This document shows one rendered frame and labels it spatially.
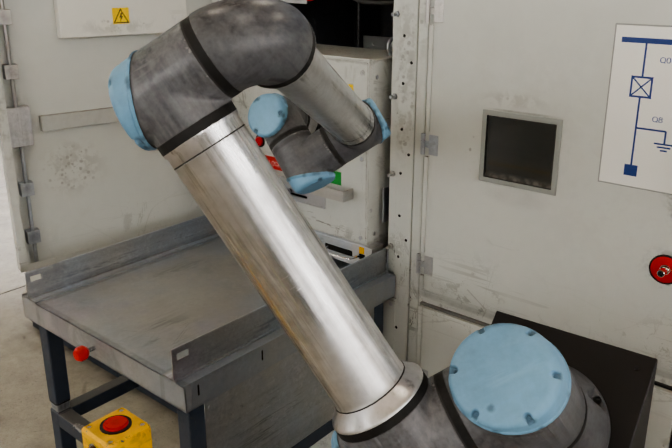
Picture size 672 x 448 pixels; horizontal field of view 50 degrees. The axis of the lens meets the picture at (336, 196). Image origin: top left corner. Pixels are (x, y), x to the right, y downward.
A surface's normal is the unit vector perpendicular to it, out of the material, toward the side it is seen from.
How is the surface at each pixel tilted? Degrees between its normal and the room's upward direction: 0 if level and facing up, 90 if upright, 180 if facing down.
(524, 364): 43
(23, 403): 0
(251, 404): 90
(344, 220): 90
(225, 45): 78
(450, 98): 90
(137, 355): 0
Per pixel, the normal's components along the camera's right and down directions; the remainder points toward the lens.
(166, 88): 0.01, 0.24
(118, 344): 0.00, -0.95
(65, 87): 0.62, 0.24
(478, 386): -0.37, -0.53
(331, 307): 0.40, -0.08
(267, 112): -0.45, -0.06
